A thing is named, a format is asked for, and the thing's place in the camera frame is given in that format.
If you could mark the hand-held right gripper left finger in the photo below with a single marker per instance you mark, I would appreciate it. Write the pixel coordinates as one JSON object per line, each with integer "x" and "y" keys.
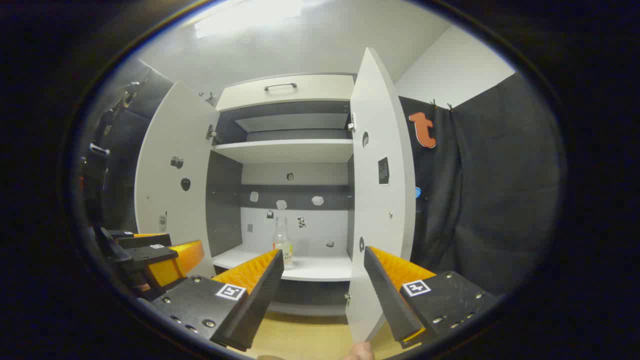
{"x": 260, "y": 300}

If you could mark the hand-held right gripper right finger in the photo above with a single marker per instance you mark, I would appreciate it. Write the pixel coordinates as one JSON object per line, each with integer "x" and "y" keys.
{"x": 387, "y": 300}

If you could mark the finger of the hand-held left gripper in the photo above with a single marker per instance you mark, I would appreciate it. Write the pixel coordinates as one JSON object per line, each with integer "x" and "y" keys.
{"x": 145, "y": 241}
{"x": 150, "y": 255}

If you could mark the white cabinet door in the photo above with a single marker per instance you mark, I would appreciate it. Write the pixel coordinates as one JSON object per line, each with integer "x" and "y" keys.
{"x": 170, "y": 200}
{"x": 380, "y": 225}

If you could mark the clear glass bottle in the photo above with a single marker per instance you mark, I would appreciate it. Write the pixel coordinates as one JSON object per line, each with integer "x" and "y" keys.
{"x": 283, "y": 250}

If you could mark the metal door hinge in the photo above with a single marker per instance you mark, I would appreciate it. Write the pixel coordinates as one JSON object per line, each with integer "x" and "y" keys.
{"x": 352, "y": 124}
{"x": 347, "y": 299}
{"x": 211, "y": 134}

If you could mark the white cabinet shelf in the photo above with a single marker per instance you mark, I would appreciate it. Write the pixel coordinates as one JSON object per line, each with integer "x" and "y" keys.
{"x": 285, "y": 150}
{"x": 320, "y": 267}

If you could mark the grey white cabinet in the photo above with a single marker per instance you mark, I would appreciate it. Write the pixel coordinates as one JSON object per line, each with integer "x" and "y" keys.
{"x": 225, "y": 200}

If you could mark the white cabinet drawer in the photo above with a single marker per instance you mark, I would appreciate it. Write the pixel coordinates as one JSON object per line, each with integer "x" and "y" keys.
{"x": 310, "y": 95}

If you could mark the black metal stand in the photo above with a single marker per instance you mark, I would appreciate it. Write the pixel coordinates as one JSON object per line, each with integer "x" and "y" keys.
{"x": 100, "y": 150}

